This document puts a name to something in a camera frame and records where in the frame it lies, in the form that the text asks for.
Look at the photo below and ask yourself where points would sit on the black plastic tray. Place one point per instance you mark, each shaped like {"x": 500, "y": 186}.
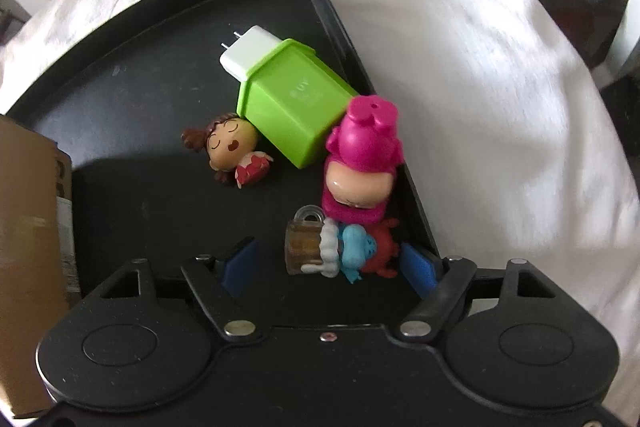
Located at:
{"x": 150, "y": 82}

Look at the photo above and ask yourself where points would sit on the red and blue toy figure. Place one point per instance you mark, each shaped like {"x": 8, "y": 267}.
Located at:
{"x": 380, "y": 247}

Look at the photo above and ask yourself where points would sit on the green hexagonal box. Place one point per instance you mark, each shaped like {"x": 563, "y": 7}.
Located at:
{"x": 290, "y": 107}

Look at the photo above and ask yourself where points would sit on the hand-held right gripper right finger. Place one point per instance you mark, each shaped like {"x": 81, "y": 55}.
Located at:
{"x": 419, "y": 269}

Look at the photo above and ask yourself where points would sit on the pink toy figure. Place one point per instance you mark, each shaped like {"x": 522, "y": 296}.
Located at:
{"x": 360, "y": 147}

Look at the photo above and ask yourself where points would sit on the cardboard box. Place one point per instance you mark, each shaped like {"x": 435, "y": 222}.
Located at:
{"x": 30, "y": 232}

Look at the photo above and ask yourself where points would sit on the brown-haired girl doll figure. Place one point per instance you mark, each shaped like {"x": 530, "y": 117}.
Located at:
{"x": 230, "y": 142}

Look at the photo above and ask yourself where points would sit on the white charger plug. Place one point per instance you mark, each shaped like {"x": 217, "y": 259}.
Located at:
{"x": 250, "y": 52}

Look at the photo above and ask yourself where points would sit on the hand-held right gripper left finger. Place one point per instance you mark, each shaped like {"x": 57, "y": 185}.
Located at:
{"x": 239, "y": 268}

